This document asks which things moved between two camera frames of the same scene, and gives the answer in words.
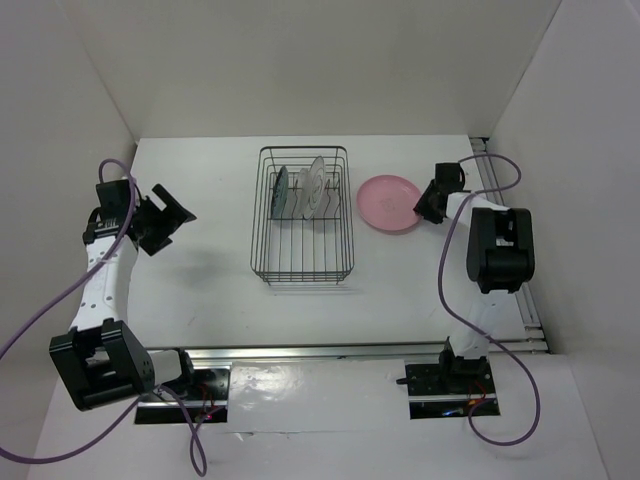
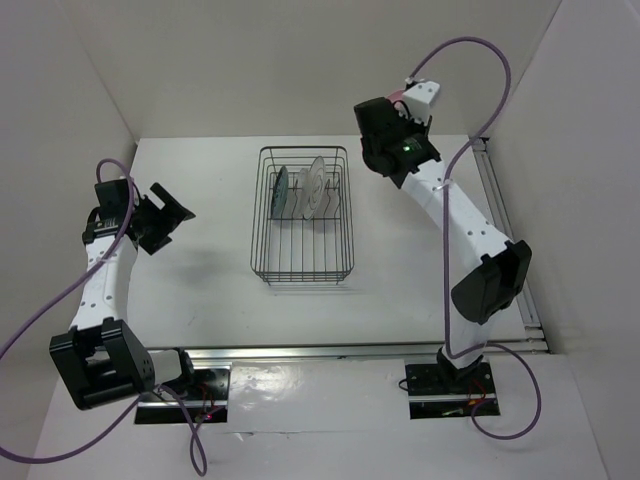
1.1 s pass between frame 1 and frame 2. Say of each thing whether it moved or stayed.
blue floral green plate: stayed
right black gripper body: moved
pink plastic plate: moved
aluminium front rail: stayed
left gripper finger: stayed
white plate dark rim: stayed
